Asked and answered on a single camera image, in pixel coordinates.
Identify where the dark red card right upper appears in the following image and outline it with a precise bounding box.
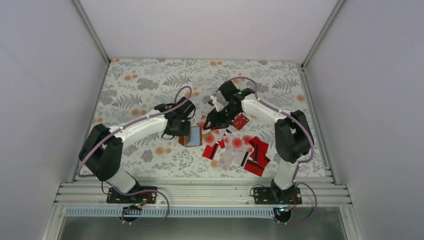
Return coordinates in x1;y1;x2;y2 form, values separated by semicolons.
249;136;269;162

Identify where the white card black stripe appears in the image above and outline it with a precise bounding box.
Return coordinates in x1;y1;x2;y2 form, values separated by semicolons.
232;151;250;167

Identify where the white card pale pattern bottom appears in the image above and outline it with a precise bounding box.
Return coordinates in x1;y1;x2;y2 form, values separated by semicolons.
218;148;236;170

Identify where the aluminium rail frame front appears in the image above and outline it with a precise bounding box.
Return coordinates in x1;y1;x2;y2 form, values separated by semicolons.
42;171;363;240

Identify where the dark red card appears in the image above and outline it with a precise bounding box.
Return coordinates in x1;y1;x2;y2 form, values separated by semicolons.
243;158;270;177
249;136;269;162

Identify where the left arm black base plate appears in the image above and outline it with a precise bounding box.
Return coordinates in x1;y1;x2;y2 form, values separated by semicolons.
106;188;157;205

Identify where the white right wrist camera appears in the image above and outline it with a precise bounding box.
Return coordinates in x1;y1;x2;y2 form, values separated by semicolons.
207;95;224;112

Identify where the red card with gold logo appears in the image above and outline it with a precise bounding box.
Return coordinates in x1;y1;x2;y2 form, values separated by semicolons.
232;114;250;131

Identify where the white card red circle centre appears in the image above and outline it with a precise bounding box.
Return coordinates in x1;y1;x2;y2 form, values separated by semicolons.
228;136;244;150

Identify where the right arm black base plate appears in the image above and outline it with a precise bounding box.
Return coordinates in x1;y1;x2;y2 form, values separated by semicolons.
253;185;303;205

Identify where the brown leather card holder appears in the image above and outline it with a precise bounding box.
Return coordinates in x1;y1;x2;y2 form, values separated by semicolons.
178;126;203;148

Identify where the floral patterned table mat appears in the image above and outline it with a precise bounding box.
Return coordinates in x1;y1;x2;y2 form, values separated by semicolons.
92;58;310;178

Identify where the red card black stripe left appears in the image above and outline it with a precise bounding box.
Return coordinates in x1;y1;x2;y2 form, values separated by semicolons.
202;143;220;160

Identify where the slotted grey cable duct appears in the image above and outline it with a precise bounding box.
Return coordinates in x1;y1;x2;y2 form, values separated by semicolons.
64;206;274;219

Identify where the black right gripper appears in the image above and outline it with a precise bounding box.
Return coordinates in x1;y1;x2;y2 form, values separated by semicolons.
203;104;241;131

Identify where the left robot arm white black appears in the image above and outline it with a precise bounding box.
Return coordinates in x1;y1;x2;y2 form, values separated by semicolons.
77;97;196;203

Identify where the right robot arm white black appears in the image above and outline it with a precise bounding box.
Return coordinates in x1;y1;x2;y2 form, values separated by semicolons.
203;79;315;204

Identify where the dark red card bottom right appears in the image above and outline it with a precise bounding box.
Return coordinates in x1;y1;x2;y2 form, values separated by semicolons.
243;158;270;177

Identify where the white card red circle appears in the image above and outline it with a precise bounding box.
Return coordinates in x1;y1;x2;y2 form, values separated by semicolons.
202;132;222;145
228;136;244;150

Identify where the white card red circle middle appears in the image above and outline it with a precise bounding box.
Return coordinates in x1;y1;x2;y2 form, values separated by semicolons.
202;132;222;145

